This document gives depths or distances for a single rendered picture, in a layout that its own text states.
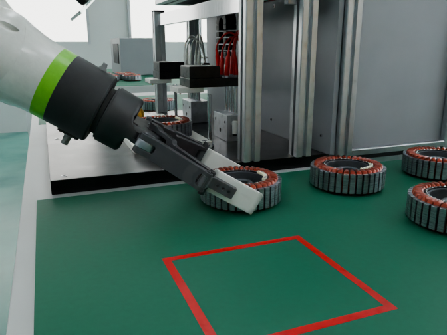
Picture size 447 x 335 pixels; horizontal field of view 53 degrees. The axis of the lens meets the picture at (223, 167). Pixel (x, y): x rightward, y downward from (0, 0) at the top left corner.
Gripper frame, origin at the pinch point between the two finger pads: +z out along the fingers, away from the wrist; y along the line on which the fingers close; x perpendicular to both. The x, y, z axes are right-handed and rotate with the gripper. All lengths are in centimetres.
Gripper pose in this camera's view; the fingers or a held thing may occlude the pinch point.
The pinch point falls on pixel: (237, 183)
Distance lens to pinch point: 62.7
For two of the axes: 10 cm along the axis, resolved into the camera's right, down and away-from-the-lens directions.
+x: 5.1, -8.4, -1.7
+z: 8.5, 4.7, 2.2
